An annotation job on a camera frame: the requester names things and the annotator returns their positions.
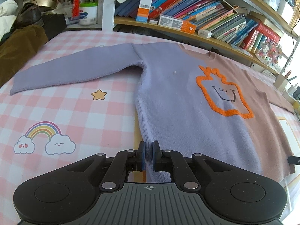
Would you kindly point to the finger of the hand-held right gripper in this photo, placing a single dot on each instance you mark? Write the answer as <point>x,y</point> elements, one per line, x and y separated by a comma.
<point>294,160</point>

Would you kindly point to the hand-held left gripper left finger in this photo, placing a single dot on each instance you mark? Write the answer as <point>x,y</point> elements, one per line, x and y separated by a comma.
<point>141,155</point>

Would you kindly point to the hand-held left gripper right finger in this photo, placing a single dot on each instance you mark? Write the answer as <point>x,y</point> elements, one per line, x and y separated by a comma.
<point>154,155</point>

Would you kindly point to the purple and pink knit sweater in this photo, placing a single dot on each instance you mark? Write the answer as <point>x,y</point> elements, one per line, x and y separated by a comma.
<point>175,98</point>

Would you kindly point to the white power adapter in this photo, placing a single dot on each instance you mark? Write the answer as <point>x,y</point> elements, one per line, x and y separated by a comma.
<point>294,90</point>

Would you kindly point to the beige pen cup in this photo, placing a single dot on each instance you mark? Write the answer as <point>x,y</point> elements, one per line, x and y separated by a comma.
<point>281,82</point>

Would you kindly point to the pink checked bed sheet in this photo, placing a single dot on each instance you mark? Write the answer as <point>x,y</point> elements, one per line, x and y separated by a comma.
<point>70,112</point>

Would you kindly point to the colourful sticker sheet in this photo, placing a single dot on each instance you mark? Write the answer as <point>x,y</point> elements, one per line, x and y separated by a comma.
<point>271,51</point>

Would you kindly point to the white charger plug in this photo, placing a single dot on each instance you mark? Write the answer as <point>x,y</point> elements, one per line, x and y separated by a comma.
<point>204,33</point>

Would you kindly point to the flat white orange carton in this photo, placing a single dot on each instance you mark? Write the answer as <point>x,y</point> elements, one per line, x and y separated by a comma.
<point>175,24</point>

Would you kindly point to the wooden bookshelf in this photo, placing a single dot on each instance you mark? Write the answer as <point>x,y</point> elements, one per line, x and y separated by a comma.
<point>131,21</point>

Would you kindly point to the tall blue orange carton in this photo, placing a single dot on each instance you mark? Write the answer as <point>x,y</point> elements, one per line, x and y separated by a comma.
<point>145,4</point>

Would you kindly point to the white tub with green lid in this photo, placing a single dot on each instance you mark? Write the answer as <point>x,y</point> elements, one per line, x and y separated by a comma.
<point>88,14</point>

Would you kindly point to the white shelving unit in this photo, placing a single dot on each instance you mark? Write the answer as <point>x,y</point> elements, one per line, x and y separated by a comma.
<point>109,4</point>

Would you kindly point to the row of colourful books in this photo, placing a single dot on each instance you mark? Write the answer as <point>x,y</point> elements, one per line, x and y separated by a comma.
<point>199,7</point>

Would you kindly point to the black box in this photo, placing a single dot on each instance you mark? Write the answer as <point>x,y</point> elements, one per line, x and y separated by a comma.
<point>55,24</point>

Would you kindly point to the brown leather shoe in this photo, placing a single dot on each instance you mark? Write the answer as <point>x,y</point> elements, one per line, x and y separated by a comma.
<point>29,15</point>

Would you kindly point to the gold metal bowl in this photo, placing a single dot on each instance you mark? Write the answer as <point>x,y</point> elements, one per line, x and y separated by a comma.
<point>44,2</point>

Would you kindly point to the white padded cloth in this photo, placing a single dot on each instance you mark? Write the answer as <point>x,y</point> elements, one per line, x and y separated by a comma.
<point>7,11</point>

